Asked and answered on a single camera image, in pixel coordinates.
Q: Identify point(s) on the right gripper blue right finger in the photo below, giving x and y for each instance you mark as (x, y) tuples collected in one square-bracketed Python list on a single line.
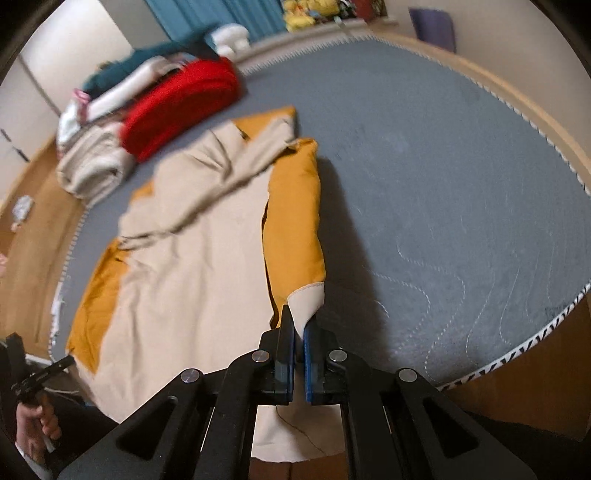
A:
[(322, 385)]

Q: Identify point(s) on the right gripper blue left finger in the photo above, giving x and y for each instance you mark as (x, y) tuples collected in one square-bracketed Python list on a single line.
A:
[(278, 372)]

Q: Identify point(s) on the beige and orange hooded jacket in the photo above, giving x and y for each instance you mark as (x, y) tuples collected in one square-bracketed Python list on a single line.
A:
[(210, 253)]

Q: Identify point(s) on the person's left hand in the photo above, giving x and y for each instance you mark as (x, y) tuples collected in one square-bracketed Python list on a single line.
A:
[(36, 423)]

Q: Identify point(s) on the tissue pack on headboard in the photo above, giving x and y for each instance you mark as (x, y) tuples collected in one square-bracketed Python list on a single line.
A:
[(20, 211)]

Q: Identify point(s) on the cream folded quilt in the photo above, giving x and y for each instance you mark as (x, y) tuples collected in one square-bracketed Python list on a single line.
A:
[(96, 165)]

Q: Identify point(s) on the red folded blanket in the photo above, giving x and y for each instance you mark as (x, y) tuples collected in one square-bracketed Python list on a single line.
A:
[(201, 89)]

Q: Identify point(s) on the white folded bedding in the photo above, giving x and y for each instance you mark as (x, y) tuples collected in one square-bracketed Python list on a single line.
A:
[(82, 111)]

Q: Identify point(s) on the white plush toy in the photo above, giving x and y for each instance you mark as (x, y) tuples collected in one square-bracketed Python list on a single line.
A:
[(229, 40)]

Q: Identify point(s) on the teal shark plush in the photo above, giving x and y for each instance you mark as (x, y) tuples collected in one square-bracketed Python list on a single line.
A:
[(194, 43)]

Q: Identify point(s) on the blue curtain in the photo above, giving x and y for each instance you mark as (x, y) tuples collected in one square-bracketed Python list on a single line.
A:
[(262, 18)]

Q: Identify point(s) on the yellow plush toys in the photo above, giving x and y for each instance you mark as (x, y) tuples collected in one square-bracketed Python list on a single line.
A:
[(299, 15)]

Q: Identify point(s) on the dark red cushion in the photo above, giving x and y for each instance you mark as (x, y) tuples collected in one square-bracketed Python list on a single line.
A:
[(370, 10)]

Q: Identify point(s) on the white wardrobe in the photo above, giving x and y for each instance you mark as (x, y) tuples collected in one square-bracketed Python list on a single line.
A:
[(64, 50)]

